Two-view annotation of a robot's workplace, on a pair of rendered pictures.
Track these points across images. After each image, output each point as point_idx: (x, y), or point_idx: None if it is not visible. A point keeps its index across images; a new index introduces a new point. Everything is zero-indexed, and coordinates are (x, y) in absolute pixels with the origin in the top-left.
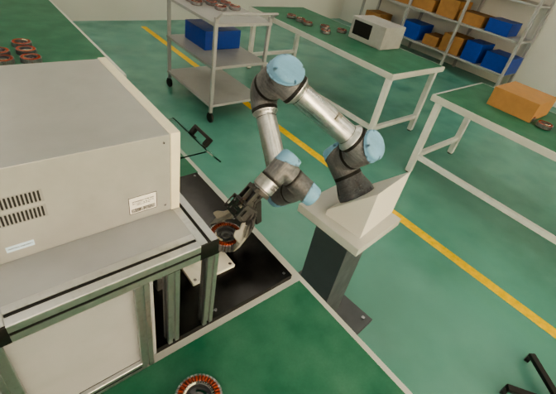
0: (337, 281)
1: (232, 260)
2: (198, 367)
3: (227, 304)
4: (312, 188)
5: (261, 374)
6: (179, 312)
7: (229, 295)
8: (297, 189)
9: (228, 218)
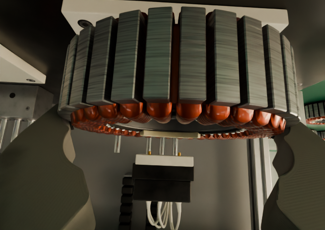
0: None
1: None
2: (311, 97)
3: (323, 73)
4: None
5: None
6: (270, 169)
7: (320, 63)
8: None
9: (71, 163)
